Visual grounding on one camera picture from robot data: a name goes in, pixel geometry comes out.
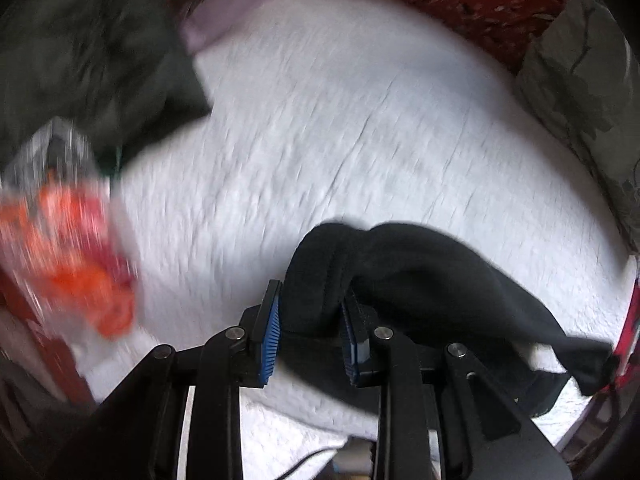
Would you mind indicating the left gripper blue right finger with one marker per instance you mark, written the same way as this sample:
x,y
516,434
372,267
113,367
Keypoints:
x,y
359,323

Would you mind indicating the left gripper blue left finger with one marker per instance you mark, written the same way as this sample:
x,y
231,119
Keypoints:
x,y
266,332

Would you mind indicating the black pants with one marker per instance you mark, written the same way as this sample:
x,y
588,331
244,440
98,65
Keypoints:
x,y
436,291

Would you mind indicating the orange red plastic bag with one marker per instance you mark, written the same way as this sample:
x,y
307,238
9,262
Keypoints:
x,y
61,237

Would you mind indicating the white quilted bedspread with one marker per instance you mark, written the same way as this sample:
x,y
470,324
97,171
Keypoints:
x,y
362,112

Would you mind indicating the dark green garment pile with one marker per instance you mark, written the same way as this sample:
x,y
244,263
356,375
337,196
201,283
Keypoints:
x,y
116,69

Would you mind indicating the grey floral pillow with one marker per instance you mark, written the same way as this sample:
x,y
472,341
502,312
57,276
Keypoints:
x,y
580,78

